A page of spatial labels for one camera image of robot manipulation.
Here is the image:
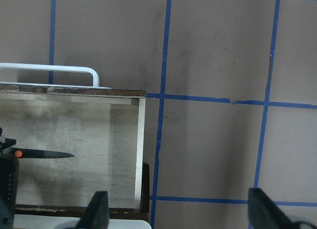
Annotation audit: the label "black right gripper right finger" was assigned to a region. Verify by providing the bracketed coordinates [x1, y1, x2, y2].
[248, 188, 295, 229]

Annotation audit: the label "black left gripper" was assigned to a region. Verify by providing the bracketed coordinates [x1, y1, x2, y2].
[0, 136, 19, 229]

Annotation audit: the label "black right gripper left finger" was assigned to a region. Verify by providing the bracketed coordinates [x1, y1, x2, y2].
[78, 191, 109, 229]

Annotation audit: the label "orange grey scissors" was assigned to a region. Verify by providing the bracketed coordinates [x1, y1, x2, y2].
[9, 148, 74, 159]

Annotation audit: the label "dark wooden drawer cabinet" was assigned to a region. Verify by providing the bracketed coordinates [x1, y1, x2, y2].
[0, 63, 149, 221]

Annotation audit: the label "cream plastic tray box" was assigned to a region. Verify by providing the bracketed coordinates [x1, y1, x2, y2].
[13, 215, 151, 229]

